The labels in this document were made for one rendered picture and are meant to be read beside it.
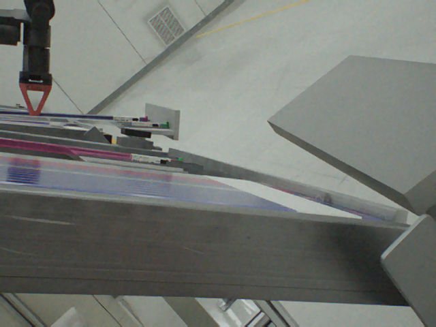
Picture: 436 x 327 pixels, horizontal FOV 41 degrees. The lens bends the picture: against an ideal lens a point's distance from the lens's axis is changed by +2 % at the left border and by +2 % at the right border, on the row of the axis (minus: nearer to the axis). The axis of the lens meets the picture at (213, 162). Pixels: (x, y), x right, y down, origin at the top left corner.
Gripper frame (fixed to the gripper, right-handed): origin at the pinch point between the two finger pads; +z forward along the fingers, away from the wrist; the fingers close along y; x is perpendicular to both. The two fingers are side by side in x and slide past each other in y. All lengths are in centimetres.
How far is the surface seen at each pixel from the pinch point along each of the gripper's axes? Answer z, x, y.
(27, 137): 2.1, -0.9, 31.6
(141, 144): 2.5, 18.8, 30.4
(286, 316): 38, 53, 28
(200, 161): 3, 25, 49
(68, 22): -84, 38, -718
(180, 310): 47, 36, 1
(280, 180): 1, 27, 76
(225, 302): 63, 65, -44
